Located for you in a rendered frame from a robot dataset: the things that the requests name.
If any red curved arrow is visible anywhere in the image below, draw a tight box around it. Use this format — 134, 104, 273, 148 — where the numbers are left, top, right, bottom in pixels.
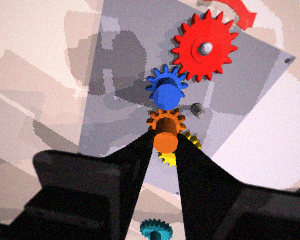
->
203, 0, 257, 31

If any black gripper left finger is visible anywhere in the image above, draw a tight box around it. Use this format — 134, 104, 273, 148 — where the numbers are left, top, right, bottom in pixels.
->
32, 129, 156, 240

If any grey flat board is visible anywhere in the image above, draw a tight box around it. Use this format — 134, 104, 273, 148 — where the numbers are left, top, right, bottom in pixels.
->
77, 0, 297, 196

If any red gear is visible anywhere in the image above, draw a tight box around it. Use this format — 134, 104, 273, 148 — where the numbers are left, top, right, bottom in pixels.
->
171, 9, 238, 83

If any blue gear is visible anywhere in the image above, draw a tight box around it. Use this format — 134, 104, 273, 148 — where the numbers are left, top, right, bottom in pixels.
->
145, 64, 189, 110

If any orange gear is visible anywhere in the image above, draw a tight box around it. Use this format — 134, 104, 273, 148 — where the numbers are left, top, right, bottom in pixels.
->
146, 108, 186, 154

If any yellow gear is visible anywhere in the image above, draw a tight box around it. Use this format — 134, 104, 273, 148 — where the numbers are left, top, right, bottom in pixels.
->
158, 131, 202, 167

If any teal gear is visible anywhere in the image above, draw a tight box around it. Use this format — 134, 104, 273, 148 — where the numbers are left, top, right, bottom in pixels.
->
140, 218, 173, 240

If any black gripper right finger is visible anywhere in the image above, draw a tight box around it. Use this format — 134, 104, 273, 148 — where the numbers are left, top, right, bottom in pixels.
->
175, 133, 300, 240

